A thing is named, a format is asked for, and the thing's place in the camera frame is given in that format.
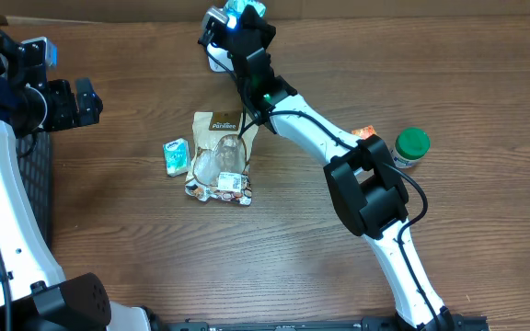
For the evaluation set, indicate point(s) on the orange packet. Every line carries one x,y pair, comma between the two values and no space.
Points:
364,132

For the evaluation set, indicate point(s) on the teal snack packet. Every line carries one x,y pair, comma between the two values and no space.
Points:
237,7

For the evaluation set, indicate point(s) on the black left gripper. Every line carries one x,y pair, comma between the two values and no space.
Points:
70,115

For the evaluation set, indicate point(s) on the brown beige snack pouch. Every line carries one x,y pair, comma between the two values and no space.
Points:
220,164

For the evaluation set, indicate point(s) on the green lid jar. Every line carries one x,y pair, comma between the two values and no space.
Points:
410,147

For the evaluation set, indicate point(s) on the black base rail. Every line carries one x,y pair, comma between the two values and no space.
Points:
383,323

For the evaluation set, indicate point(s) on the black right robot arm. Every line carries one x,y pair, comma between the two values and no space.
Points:
367,191

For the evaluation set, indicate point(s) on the cardboard backdrop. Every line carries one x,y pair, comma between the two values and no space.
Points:
121,11

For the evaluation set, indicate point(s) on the small teal tissue pack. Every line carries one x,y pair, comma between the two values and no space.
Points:
177,157

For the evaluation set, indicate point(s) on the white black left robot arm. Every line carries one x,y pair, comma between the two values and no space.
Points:
34,292

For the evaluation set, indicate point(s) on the grey plastic mesh basket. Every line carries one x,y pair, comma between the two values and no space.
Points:
35,166

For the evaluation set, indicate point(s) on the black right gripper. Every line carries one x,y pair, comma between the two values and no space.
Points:
265,32

